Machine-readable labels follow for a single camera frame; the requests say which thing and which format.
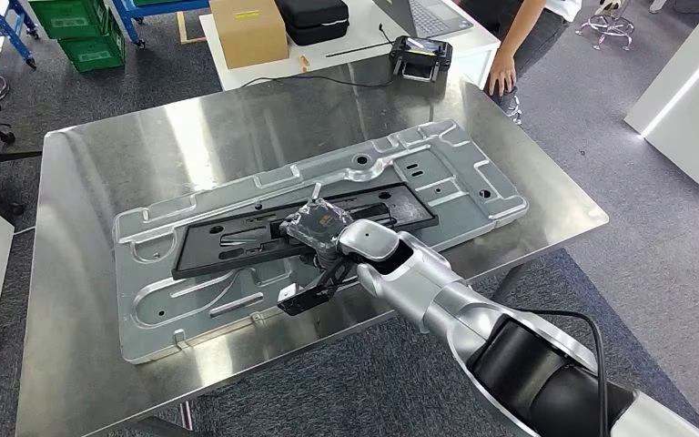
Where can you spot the long black plastic part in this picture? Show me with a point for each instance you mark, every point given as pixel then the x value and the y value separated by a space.
pixel 235 241

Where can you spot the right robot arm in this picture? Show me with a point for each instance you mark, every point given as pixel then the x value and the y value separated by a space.
pixel 446 295

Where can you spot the white table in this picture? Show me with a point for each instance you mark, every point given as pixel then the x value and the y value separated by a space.
pixel 349 57

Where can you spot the small orange object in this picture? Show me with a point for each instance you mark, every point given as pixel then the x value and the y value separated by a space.
pixel 304 63

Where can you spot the black thin rod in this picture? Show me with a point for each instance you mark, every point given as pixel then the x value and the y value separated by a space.
pixel 358 49

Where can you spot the stamped silver metal plate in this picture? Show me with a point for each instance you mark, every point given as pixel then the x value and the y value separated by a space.
pixel 205 307

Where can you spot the black handheld controller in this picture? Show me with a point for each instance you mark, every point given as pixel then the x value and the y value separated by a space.
pixel 420 57

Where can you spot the black zip case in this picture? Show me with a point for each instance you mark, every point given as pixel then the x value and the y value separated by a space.
pixel 313 18

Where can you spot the person's hand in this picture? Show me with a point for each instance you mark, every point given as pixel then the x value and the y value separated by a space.
pixel 502 75

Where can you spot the cardboard box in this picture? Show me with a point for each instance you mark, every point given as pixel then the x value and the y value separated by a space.
pixel 247 30

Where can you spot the grey laptop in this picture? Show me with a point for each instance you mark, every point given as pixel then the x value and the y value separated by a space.
pixel 428 15

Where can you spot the yellow floor tape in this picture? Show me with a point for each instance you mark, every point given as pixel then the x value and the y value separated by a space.
pixel 182 30

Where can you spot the person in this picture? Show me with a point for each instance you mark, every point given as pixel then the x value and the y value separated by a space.
pixel 536 24

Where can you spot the green plastic crate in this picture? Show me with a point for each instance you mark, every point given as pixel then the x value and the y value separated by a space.
pixel 93 54
pixel 69 18

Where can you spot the chrome stool base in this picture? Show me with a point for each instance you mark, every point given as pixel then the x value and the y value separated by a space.
pixel 606 24

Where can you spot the white cabinet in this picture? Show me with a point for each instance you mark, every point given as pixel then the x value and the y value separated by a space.
pixel 693 102

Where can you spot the blue metal shelf frame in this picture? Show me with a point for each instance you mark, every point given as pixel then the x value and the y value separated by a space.
pixel 156 7
pixel 9 27

